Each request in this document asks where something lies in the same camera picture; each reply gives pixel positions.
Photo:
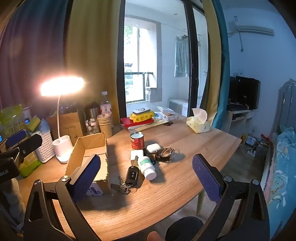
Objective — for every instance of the wide yellow curtain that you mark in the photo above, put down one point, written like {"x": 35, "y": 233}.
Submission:
{"x": 97, "y": 58}

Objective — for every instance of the white computer desk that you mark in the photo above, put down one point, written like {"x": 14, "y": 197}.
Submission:
{"x": 235, "y": 122}

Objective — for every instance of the cardboard box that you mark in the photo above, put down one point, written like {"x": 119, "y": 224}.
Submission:
{"x": 90, "y": 143}

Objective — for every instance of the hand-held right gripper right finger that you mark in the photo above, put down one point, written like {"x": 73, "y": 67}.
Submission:
{"x": 205, "y": 180}

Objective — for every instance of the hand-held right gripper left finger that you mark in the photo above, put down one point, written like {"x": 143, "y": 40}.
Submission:
{"x": 85, "y": 178}

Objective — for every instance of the red tin can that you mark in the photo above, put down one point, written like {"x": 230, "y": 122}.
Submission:
{"x": 137, "y": 142}

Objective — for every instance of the person's left forearm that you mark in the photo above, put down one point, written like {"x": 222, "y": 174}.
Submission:
{"x": 11, "y": 199}

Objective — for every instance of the person's right hand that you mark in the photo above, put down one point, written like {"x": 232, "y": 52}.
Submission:
{"x": 154, "y": 236}

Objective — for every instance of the blue printed blanket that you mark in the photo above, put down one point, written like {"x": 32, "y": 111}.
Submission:
{"x": 282, "y": 173}

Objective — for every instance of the metal key bunch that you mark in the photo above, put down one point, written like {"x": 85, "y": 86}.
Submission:
{"x": 123, "y": 188}

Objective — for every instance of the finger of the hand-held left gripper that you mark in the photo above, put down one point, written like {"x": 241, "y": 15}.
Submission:
{"x": 16, "y": 137}
{"x": 31, "y": 146}

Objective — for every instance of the teal curtain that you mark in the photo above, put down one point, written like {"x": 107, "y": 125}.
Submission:
{"x": 225, "y": 81}

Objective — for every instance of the beige envelope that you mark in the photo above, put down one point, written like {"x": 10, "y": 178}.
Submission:
{"x": 150, "y": 126}

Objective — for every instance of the white charger plug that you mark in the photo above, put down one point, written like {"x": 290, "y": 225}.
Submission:
{"x": 140, "y": 153}

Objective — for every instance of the steel thermos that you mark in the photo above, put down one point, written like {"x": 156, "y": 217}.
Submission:
{"x": 91, "y": 110}

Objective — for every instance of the yellow green sponge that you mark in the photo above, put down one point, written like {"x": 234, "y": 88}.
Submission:
{"x": 34, "y": 122}

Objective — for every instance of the small black device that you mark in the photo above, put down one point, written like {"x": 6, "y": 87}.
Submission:
{"x": 148, "y": 156}

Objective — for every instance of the dark blue curtain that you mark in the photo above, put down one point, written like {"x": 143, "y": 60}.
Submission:
{"x": 34, "y": 46}

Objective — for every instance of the white air conditioner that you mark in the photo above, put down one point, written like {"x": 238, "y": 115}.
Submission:
{"x": 252, "y": 29}

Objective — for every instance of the microwave oven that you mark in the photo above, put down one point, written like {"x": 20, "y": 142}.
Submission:
{"x": 178, "y": 106}

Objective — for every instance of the patterned glass jar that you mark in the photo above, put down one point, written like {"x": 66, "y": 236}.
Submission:
{"x": 92, "y": 127}

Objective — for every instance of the black scissors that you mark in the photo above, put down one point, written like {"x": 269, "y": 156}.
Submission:
{"x": 167, "y": 123}

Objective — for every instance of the printed lamp carton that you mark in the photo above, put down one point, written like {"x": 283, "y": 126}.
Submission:
{"x": 67, "y": 127}

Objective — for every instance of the yellow snack packet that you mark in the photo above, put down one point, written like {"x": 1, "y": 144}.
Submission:
{"x": 141, "y": 118}

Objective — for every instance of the clear water bottle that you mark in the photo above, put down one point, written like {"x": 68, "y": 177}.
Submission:
{"x": 106, "y": 102}

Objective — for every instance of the grey padded headboard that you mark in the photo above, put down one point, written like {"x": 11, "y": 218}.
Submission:
{"x": 285, "y": 104}

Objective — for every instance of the pale plastic bag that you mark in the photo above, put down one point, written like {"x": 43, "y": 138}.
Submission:
{"x": 44, "y": 126}

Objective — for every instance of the black round stool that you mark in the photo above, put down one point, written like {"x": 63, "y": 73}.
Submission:
{"x": 185, "y": 228}

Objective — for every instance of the white earbuds case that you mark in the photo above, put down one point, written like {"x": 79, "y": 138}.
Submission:
{"x": 152, "y": 148}

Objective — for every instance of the hanging pale clothes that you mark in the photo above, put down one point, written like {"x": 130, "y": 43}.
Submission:
{"x": 181, "y": 58}

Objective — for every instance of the black monitor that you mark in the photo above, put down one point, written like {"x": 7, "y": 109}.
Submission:
{"x": 245, "y": 92}

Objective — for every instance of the narrow yellow curtain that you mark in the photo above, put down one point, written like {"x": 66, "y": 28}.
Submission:
{"x": 214, "y": 69}

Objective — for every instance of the black sliding door frame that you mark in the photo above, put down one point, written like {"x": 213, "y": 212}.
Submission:
{"x": 192, "y": 58}

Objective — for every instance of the white medicine bottle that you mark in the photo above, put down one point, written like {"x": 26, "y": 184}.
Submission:
{"x": 148, "y": 169}

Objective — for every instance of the green bag of cups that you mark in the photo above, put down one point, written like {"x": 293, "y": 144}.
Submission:
{"x": 11, "y": 115}

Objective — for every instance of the black car key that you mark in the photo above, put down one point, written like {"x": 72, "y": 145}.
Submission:
{"x": 131, "y": 177}

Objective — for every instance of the white plastic box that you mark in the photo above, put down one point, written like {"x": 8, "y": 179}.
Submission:
{"x": 167, "y": 112}

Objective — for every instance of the white desk lamp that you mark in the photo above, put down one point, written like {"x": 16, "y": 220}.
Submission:
{"x": 62, "y": 148}

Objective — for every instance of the stack of paper cups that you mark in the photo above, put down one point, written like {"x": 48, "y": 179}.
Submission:
{"x": 105, "y": 127}

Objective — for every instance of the yellow tissue pack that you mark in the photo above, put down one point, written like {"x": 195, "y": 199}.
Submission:
{"x": 198, "y": 125}

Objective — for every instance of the white flat device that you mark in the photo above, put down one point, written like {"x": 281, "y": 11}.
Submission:
{"x": 141, "y": 111}

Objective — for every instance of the lime green bag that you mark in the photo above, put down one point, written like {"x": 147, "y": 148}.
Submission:
{"x": 30, "y": 164}

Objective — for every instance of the white woven plastic basket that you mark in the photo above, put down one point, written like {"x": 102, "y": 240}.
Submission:
{"x": 46, "y": 148}

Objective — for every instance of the red book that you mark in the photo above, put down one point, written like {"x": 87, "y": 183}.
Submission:
{"x": 126, "y": 121}

